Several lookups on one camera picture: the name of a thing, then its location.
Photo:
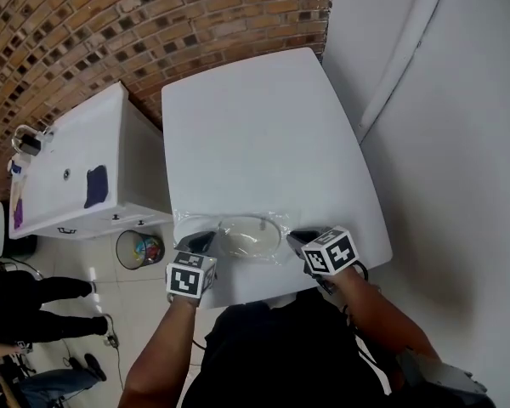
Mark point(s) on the white wall conduit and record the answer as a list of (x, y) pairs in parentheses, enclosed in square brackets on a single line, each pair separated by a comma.
[(399, 53)]

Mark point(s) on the white slipper footwear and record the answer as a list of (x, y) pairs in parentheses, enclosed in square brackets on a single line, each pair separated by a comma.
[(187, 227), (248, 236)]

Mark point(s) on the person's black shirt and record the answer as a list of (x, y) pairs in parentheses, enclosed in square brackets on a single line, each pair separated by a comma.
[(280, 355)]

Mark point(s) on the dark blue cloth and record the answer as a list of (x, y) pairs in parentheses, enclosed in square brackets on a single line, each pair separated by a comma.
[(97, 185)]

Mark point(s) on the black mesh waste bin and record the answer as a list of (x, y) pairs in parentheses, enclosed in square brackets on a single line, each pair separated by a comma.
[(139, 250)]

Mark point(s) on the purple cloth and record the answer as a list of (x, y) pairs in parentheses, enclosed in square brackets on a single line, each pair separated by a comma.
[(18, 215)]

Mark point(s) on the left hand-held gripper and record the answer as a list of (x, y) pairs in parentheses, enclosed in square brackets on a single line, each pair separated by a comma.
[(183, 279)]

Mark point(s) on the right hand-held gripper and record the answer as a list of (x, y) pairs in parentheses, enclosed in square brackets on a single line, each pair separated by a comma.
[(331, 255)]

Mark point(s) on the person's right forearm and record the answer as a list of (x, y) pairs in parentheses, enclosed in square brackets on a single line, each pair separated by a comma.
[(382, 313)]

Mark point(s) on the grey waist pack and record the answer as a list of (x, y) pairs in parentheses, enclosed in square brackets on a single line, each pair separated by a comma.
[(442, 374)]

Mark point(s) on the person's left forearm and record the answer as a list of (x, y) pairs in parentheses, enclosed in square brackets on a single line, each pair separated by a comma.
[(161, 347)]

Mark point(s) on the white sink cabinet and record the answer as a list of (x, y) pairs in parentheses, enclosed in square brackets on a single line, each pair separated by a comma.
[(93, 126)]

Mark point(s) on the clear plastic bag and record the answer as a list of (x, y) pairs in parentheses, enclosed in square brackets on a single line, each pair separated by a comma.
[(276, 228)]

